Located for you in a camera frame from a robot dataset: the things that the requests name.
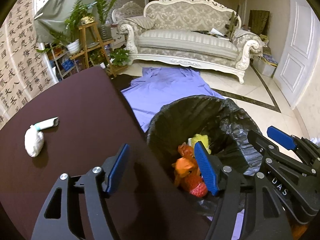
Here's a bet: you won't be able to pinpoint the orange-red mesh net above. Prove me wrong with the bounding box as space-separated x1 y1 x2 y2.
185 175 208 197

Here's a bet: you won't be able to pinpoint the white crumpled tissue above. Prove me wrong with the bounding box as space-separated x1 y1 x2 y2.
24 125 45 158

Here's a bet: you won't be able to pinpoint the calligraphy wall poster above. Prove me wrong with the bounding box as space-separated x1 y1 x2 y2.
0 0 54 124

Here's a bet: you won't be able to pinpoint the small green potted plant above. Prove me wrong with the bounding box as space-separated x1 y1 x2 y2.
109 48 132 67

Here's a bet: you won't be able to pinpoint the green plant in white pot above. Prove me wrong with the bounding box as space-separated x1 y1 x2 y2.
37 1 97 55

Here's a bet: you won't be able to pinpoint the wooden plant stand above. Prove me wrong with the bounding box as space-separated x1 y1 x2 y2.
69 22 129 78

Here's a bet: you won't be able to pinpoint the white panel door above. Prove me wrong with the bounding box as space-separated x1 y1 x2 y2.
272 0 319 110

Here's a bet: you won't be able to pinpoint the glass vase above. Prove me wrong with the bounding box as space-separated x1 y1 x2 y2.
100 24 113 40

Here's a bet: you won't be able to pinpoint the metal shelf rack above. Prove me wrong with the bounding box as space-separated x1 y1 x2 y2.
45 42 75 80

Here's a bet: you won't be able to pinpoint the tall green leafy plant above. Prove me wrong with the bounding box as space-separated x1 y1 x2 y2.
89 0 119 25

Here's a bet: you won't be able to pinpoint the orange wrapper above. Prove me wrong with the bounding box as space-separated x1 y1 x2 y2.
171 156 200 187

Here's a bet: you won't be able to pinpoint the toy rifle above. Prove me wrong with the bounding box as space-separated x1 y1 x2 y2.
225 5 240 39

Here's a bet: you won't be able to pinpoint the grey curtain cloth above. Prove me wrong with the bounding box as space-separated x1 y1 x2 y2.
34 0 100 43

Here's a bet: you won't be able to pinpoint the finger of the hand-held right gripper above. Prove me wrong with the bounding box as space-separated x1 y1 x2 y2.
267 126 320 172
247 130 320 224

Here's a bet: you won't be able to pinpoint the white teal tube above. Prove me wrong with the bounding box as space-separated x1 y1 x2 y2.
35 117 60 131

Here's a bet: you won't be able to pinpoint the striped grey throw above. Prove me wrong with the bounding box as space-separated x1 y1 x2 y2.
234 29 262 43
119 16 155 30

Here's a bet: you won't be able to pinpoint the red wrapper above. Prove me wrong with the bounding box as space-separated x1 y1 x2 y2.
178 142 195 159

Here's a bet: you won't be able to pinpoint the purple cloth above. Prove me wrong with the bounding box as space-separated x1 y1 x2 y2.
120 66 247 240

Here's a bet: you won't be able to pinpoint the ornate white grey sofa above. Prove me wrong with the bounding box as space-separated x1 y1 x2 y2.
117 0 263 84

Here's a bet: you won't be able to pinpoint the yellow crumpled wrapper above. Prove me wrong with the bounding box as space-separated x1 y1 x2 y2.
188 134 212 154

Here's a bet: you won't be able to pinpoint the white side cabinet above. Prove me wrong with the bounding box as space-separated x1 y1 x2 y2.
110 26 128 48

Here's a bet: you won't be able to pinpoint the dark framed panel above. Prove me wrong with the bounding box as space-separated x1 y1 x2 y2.
249 10 270 37

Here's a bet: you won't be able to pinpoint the books and papers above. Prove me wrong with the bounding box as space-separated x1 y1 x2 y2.
191 27 230 40

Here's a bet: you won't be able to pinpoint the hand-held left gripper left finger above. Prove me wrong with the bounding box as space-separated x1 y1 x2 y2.
31 144 130 240

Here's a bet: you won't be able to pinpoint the ornate white armchair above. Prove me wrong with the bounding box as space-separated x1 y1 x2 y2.
111 1 145 23

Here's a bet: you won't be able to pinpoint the trash bin with black bag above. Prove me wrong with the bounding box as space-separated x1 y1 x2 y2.
146 95 264 217

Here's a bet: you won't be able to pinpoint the grey storage box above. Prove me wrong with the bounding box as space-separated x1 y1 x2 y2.
252 54 278 78

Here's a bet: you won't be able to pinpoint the black cloth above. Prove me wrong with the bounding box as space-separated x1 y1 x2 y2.
111 74 142 92

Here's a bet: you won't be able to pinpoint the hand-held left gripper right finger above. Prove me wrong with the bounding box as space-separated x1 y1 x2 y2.
194 141 294 240

